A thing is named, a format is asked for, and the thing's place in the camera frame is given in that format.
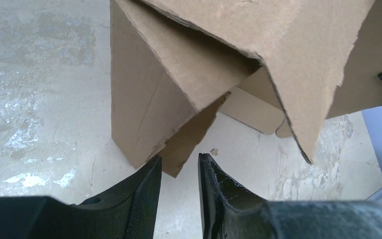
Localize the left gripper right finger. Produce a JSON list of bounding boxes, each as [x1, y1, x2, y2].
[[198, 153, 382, 239]]

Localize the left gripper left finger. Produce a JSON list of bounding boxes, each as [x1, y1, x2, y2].
[[0, 156, 162, 239]]

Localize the brown cardboard box sheet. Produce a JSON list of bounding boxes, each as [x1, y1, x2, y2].
[[110, 0, 382, 177]]

